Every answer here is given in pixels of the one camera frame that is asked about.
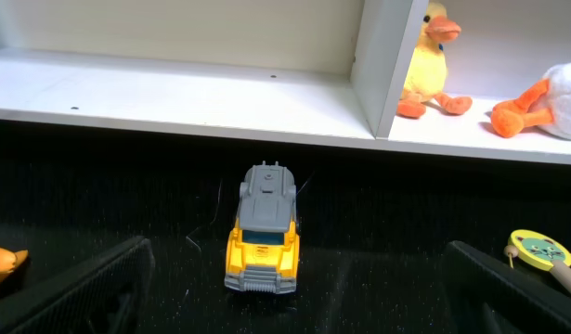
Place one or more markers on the yellow rattle drum toy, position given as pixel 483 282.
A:
pixel 538 250

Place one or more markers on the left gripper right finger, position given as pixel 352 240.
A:
pixel 508 301

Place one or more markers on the white shelf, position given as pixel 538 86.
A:
pixel 183 102

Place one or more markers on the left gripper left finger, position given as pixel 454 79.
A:
pixel 81 297

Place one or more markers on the white plush duck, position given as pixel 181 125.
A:
pixel 563 102

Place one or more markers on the grey and yellow toy truck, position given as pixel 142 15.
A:
pixel 264 232

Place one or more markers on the yellow plush duck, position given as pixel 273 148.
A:
pixel 426 69

